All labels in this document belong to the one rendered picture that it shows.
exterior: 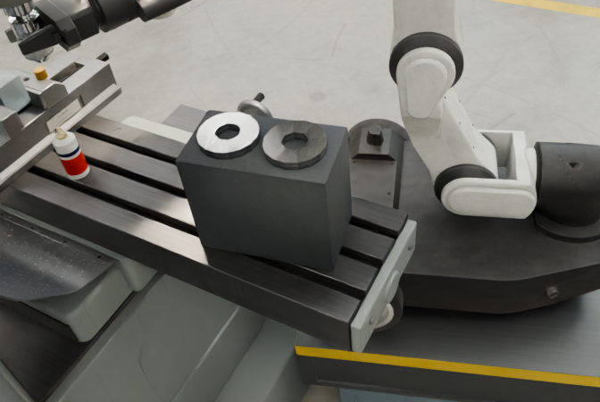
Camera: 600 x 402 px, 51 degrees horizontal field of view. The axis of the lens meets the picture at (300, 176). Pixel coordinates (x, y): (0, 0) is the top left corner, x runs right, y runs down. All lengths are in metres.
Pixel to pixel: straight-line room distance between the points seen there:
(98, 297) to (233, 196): 0.39
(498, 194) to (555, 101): 1.52
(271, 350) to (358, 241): 0.85
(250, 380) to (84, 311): 0.70
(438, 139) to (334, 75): 1.67
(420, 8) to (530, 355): 0.83
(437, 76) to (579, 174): 0.43
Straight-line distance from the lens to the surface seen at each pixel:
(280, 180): 0.83
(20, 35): 1.08
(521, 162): 1.47
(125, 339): 1.27
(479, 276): 1.46
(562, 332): 1.62
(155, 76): 3.22
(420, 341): 1.54
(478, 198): 1.44
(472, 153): 1.41
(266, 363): 1.76
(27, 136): 1.27
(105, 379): 1.28
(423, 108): 1.26
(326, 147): 0.84
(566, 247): 1.55
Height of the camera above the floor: 1.72
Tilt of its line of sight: 44 degrees down
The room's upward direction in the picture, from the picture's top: 7 degrees counter-clockwise
